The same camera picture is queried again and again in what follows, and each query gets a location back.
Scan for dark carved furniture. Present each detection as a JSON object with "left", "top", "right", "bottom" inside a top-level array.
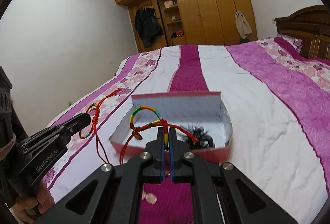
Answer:
[{"left": 0, "top": 66, "right": 13, "bottom": 117}]

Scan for pink and white floral quilt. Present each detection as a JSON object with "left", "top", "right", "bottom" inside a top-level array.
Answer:
[{"left": 41, "top": 35, "right": 330, "bottom": 224}]

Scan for pink cardboard box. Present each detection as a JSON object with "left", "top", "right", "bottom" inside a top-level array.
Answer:
[{"left": 108, "top": 91, "right": 233, "bottom": 163}]

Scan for red string bracelet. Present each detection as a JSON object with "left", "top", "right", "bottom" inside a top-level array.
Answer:
[{"left": 79, "top": 88, "right": 122, "bottom": 163}]

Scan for person's left hand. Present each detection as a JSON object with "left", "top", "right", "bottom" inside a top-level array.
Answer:
[{"left": 12, "top": 181, "right": 55, "bottom": 224}]

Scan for dark hanging jackets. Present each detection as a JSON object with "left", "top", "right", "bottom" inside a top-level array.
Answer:
[{"left": 134, "top": 6, "right": 164, "bottom": 48}]

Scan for pink floral pillow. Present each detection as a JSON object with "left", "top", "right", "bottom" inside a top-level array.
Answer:
[{"left": 273, "top": 34, "right": 304, "bottom": 54}]

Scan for beige hanging garment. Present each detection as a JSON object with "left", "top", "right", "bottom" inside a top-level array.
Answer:
[{"left": 235, "top": 10, "right": 252, "bottom": 39}]

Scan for black hair tie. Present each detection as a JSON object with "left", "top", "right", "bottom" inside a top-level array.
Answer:
[{"left": 178, "top": 123, "right": 216, "bottom": 149}]

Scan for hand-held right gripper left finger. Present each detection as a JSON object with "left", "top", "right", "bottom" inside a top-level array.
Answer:
[{"left": 33, "top": 127, "right": 166, "bottom": 224}]

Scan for wooden headboard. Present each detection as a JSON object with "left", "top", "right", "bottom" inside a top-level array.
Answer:
[{"left": 274, "top": 5, "right": 330, "bottom": 61}]

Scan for wooden wardrobe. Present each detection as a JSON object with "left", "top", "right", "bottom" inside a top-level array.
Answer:
[{"left": 114, "top": 0, "right": 259, "bottom": 53}]

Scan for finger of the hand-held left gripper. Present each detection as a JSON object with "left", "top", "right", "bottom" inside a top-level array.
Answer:
[{"left": 48, "top": 112, "right": 92, "bottom": 142}]

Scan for rainbow braided bracelet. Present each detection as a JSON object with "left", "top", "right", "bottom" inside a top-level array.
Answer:
[{"left": 119, "top": 106, "right": 199, "bottom": 166}]

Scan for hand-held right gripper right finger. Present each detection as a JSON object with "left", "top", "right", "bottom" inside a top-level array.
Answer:
[{"left": 169, "top": 127, "right": 297, "bottom": 224}]

